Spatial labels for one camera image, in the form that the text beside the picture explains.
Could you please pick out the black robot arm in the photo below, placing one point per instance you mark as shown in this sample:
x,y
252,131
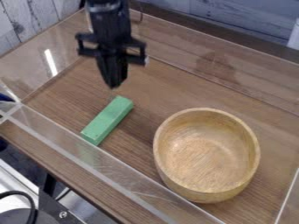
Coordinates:
x,y
108,42

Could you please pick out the blue object at left edge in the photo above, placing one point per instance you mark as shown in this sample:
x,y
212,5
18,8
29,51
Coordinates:
x,y
5,98

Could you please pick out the brown wooden bowl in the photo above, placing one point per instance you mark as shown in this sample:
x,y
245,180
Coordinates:
x,y
205,154

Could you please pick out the black metal table leg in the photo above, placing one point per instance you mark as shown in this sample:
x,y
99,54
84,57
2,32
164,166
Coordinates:
x,y
45,193

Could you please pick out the green rectangular block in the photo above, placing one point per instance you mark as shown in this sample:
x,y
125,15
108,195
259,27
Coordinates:
x,y
107,120

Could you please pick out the clear acrylic tray wall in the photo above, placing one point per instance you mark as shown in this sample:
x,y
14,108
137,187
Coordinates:
x,y
196,71

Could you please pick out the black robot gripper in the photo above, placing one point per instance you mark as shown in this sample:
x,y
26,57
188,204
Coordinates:
x,y
109,39

